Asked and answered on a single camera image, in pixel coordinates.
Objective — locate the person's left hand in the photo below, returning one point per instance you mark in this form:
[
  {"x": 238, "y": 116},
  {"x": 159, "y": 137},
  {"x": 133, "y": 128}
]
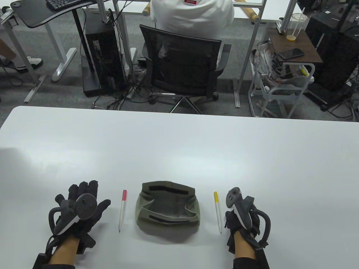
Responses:
[{"x": 96, "y": 213}]

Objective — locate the person's right hand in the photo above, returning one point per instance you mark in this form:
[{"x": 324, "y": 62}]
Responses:
[{"x": 231, "y": 224}]

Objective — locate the yellow white twist pen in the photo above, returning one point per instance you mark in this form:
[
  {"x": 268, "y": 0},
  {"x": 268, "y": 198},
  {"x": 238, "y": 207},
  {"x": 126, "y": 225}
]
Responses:
[{"x": 218, "y": 213}]

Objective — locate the red white twist pen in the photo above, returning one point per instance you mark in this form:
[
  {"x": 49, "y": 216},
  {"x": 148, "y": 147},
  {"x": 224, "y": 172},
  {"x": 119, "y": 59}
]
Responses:
[{"x": 122, "y": 210}]

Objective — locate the olive green fabric pencil pouch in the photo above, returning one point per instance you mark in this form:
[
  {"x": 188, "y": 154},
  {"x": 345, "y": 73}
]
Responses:
[{"x": 168, "y": 207}]

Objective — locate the person's right forearm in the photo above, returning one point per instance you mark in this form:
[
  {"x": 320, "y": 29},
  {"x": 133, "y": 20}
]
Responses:
[{"x": 244, "y": 248}]

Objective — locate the black left hand controller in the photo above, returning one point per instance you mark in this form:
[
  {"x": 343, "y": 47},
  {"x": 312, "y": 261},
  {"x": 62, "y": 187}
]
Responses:
[{"x": 84, "y": 206}]

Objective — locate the black hand controller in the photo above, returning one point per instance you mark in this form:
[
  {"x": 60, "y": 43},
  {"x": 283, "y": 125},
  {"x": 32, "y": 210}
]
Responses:
[
  {"x": 238, "y": 208},
  {"x": 84, "y": 206}
]

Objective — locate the black right hand controller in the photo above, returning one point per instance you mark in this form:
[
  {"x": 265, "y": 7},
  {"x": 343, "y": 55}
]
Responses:
[{"x": 238, "y": 208}]

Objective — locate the black left wrist sensor box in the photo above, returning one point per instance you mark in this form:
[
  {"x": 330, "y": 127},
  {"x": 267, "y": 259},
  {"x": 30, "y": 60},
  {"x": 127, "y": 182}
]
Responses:
[{"x": 39, "y": 262}]

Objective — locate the white rolling cart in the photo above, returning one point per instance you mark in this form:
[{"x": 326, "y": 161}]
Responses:
[{"x": 282, "y": 94}]

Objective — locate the black computer tower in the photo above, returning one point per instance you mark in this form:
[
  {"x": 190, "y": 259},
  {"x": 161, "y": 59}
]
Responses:
[{"x": 103, "y": 56}]

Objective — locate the white shoe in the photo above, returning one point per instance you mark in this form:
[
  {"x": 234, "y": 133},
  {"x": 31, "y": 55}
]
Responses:
[{"x": 30, "y": 64}]

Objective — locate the clear plastic bag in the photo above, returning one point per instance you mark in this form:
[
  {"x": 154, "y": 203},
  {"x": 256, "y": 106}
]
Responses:
[{"x": 262, "y": 61}]

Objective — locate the black mesh office chair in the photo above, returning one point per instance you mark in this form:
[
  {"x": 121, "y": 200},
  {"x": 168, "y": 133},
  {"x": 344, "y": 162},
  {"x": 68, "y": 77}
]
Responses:
[{"x": 182, "y": 64}]

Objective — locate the small yellow green item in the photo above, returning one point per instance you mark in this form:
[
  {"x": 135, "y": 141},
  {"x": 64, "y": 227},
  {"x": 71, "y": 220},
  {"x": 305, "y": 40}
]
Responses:
[{"x": 305, "y": 71}]

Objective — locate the black smartphone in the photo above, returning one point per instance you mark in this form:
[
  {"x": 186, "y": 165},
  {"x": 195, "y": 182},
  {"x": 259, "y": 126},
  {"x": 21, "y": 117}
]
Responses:
[{"x": 290, "y": 53}]

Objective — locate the brown wooden side table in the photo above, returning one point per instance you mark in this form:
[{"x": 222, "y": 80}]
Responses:
[{"x": 297, "y": 42}]

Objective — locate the black equipment case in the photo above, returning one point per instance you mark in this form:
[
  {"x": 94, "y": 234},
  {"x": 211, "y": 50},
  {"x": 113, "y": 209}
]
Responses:
[{"x": 336, "y": 56}]

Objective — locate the black curved standing desk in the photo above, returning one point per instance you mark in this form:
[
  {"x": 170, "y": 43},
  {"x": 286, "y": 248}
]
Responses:
[{"x": 33, "y": 15}]

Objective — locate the clear plastic cup with straw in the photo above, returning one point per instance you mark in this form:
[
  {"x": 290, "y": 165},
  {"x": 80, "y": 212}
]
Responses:
[{"x": 297, "y": 25}]

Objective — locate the brown cardboard tube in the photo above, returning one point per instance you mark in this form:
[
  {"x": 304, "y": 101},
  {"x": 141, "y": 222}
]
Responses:
[{"x": 251, "y": 14}]

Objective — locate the black keyboard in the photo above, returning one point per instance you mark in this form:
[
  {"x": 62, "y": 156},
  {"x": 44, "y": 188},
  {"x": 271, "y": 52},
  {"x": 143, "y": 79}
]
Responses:
[{"x": 60, "y": 3}]

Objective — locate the long white desk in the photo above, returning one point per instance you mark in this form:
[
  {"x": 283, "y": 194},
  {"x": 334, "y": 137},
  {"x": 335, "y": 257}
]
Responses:
[{"x": 272, "y": 12}]

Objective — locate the aluminium frame with foot rail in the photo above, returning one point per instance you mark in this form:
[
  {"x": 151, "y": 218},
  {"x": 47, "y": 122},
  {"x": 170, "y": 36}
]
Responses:
[{"x": 35, "y": 88}]

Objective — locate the aluminium frame post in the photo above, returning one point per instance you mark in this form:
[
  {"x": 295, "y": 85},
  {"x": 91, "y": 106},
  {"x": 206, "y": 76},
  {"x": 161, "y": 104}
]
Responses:
[
  {"x": 123, "y": 42},
  {"x": 289, "y": 14},
  {"x": 246, "y": 56},
  {"x": 105, "y": 11}
]

